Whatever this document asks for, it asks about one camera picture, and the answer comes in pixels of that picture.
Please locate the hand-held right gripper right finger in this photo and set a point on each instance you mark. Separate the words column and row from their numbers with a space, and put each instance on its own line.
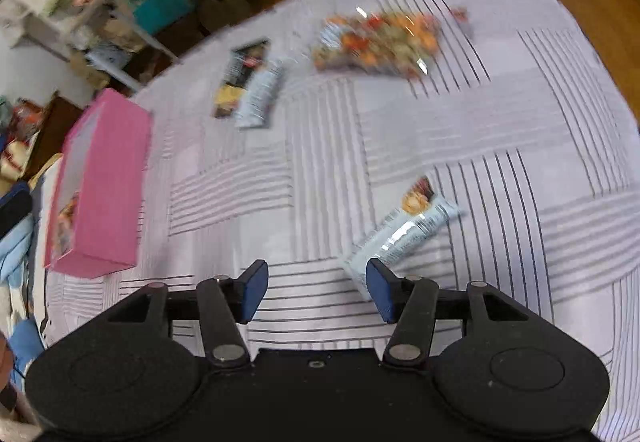
column 380, row 292

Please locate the wooden nightstand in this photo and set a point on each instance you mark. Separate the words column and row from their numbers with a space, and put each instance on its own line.
column 55, row 122

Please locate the rolling side table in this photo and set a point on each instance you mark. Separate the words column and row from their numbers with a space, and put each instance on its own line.
column 145, row 32

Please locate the teal bag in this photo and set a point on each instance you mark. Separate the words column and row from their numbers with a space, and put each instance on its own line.
column 160, row 9

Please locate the white snack bar packet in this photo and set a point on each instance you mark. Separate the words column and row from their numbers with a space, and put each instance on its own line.
column 405, row 232
column 260, row 97

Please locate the light blue blanket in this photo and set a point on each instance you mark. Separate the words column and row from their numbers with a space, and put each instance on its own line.
column 15, row 247

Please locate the striped bedsheet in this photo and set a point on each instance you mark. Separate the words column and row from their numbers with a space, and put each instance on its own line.
column 450, row 132

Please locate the black biscuit snack packet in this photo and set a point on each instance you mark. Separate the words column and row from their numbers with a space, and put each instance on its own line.
column 240, row 77

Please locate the pink box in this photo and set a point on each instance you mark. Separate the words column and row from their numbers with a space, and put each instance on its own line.
column 110, row 182

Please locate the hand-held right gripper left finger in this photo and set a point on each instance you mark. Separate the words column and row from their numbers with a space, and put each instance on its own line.
column 257, row 289

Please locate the small coated peanut bag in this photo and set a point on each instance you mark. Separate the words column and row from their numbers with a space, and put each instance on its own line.
column 415, row 29

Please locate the large coated peanut bag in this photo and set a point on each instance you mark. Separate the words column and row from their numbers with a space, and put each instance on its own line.
column 360, row 59

